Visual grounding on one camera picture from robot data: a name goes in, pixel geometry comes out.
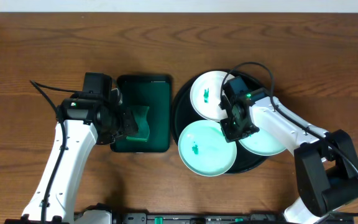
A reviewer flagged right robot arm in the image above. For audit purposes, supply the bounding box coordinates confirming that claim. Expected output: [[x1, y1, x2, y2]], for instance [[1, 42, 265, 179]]
[[220, 88, 358, 223]]

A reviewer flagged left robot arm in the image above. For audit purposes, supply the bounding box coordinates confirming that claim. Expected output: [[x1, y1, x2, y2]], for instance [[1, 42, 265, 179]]
[[6, 89, 138, 223]]

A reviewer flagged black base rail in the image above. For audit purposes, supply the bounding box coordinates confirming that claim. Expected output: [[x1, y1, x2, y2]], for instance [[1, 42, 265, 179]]
[[112, 213, 285, 224]]

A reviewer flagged white plate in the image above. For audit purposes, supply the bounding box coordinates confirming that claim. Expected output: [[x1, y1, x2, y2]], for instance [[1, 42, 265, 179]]
[[190, 70, 227, 122], [178, 120, 237, 177], [239, 129, 286, 156]]

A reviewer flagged white plate bottom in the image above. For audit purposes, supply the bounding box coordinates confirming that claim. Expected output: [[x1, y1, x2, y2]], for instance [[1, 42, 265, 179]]
[[178, 120, 237, 177]]

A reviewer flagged white plate right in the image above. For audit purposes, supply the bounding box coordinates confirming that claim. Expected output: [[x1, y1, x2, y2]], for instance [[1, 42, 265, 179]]
[[239, 129, 286, 156]]

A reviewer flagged green wavy sponge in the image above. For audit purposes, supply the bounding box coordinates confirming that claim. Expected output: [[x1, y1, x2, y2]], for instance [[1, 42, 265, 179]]
[[126, 105, 150, 142]]

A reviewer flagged white plate top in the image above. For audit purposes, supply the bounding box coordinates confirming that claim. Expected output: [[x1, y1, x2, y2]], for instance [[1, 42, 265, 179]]
[[190, 70, 227, 122]]

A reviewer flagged black rectangular tray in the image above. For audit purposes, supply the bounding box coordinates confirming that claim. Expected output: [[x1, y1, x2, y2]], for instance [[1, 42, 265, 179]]
[[111, 75, 172, 153]]

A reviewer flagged right black cable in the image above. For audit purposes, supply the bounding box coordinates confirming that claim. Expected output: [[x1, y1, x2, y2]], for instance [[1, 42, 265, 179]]
[[219, 61, 358, 218]]

